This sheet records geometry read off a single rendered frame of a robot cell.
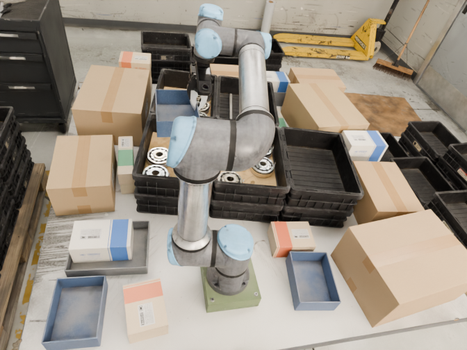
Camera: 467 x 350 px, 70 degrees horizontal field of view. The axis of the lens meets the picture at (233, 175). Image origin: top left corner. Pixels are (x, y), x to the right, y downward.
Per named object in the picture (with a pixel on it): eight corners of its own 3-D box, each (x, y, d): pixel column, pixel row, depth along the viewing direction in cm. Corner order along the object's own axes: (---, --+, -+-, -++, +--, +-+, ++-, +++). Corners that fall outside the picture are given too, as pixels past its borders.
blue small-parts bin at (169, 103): (199, 137, 121) (200, 121, 116) (156, 137, 117) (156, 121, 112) (194, 105, 134) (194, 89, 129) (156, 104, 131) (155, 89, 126)
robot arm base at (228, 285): (251, 294, 114) (256, 280, 107) (207, 296, 111) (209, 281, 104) (246, 256, 124) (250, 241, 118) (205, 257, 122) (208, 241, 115)
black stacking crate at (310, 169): (353, 214, 139) (364, 196, 131) (283, 209, 136) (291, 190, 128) (332, 151, 167) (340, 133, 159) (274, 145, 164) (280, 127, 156)
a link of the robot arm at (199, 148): (212, 275, 106) (237, 142, 68) (165, 273, 104) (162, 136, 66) (213, 242, 115) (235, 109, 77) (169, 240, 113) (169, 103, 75)
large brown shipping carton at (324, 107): (354, 152, 187) (370, 123, 173) (307, 157, 179) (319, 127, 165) (323, 110, 213) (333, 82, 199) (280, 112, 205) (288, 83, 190)
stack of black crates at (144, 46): (186, 79, 321) (188, 32, 289) (190, 97, 301) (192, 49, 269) (143, 78, 312) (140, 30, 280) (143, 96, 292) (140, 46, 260)
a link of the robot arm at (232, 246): (250, 277, 107) (258, 253, 98) (208, 275, 106) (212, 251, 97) (248, 246, 116) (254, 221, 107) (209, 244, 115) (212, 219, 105)
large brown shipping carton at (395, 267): (406, 236, 150) (430, 208, 135) (454, 299, 131) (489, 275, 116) (329, 255, 137) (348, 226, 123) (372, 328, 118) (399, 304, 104)
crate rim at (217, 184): (289, 194, 129) (291, 189, 128) (212, 187, 126) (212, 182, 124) (279, 130, 157) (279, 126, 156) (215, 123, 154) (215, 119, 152)
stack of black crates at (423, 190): (433, 232, 228) (464, 201, 204) (395, 236, 221) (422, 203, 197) (402, 189, 255) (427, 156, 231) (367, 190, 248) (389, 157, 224)
